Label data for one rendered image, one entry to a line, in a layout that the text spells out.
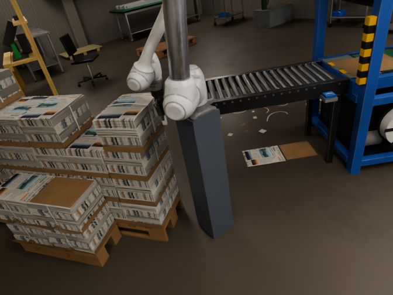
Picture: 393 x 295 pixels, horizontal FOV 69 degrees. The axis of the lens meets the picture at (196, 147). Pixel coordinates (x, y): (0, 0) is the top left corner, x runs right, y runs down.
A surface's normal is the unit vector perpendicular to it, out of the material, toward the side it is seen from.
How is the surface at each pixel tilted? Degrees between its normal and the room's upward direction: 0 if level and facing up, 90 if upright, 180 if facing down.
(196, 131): 90
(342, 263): 0
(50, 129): 90
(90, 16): 90
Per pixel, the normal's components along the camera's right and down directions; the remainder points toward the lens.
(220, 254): -0.15, -0.83
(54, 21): 0.58, 0.36
